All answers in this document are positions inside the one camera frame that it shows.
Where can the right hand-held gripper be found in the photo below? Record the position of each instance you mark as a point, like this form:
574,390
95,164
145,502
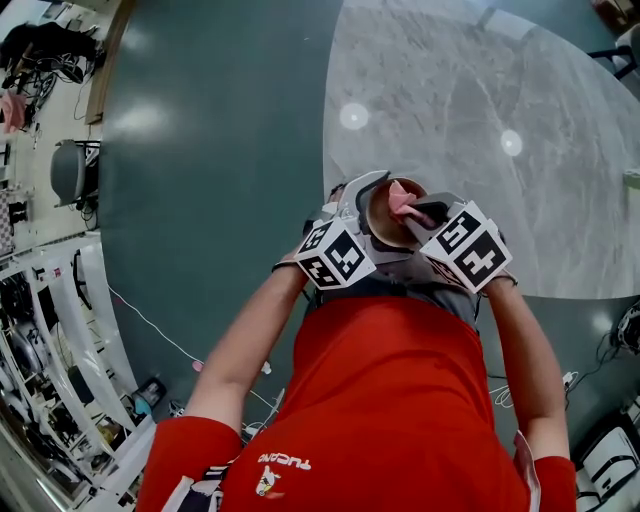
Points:
472,250

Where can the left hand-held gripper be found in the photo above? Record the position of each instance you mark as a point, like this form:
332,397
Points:
335,257

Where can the brown bowl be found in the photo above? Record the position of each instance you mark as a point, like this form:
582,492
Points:
380,220

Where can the pink cloth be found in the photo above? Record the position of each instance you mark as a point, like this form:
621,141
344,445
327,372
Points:
402,200

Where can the person's left forearm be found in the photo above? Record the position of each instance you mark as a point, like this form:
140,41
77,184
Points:
245,345

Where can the person's right forearm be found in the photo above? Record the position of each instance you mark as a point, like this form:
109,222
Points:
530,360

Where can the person's grey trousers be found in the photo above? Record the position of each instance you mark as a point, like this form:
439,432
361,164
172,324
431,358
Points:
450,300

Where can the person's red shirt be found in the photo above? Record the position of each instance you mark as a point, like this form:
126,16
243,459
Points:
380,415

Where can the white power strip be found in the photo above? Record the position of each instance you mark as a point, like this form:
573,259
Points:
570,379

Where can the black and white helmet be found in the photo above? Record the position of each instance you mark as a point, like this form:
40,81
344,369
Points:
629,332

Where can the small pink floor disc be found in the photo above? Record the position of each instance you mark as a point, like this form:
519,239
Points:
198,367

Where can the black bin with teal bag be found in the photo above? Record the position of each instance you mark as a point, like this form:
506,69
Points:
147,397

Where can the white box appliance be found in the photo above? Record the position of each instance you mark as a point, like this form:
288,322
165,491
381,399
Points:
605,462

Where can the grey shell chair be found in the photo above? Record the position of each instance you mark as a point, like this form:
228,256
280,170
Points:
70,172

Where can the white shelving unit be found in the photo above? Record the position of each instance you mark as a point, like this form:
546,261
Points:
65,360

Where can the pink hanging towel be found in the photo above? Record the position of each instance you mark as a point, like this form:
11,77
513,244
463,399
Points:
12,114

